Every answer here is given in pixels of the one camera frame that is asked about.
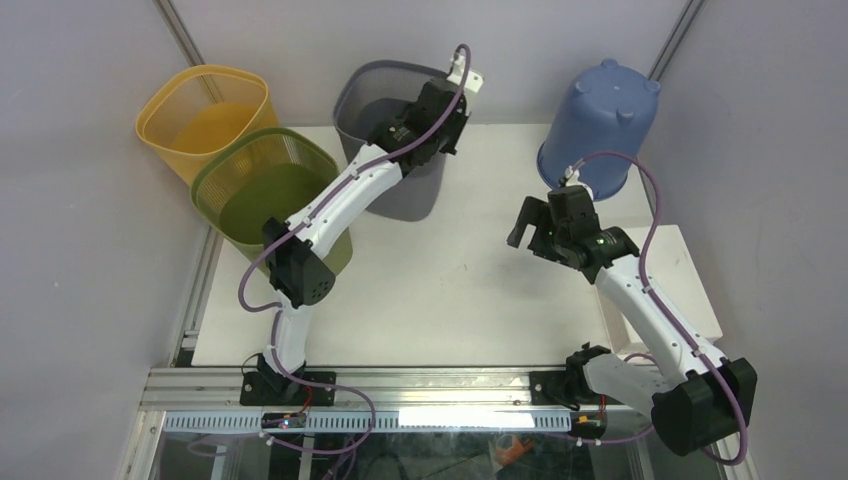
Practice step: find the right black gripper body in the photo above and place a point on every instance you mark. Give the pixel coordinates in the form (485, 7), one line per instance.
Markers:
(549, 239)

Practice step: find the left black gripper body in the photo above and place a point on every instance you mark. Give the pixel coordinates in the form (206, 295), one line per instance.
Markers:
(450, 136)

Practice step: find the white perforated plastic basket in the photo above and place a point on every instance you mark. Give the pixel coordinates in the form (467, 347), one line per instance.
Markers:
(672, 269)

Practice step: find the blue plastic bucket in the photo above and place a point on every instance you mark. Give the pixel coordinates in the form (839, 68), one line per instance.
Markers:
(607, 107)

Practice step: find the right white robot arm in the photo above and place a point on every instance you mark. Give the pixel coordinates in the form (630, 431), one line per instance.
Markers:
(698, 395)

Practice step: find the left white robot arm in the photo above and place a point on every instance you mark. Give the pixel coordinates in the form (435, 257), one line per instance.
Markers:
(297, 263)

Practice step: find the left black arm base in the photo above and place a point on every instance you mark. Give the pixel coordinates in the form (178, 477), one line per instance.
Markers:
(264, 387)

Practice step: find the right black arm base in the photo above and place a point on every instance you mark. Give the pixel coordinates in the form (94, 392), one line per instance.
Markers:
(566, 385)

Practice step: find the green mesh waste bin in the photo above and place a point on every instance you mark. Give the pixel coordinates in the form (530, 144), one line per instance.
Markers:
(269, 173)

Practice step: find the yellow mesh waste bin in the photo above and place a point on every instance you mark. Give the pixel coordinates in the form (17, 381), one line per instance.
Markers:
(200, 112)

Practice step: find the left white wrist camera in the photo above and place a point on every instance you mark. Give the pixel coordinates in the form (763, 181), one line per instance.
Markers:
(462, 74)

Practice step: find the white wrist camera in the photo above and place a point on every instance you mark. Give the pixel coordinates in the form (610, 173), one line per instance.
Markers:
(570, 178)
(462, 74)

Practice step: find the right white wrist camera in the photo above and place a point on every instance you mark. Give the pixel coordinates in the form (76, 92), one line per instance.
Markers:
(570, 178)

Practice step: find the white slotted cable duct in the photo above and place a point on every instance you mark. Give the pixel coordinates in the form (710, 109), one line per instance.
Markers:
(413, 419)

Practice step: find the aluminium mounting rail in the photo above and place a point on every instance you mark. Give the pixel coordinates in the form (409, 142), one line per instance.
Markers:
(201, 389)

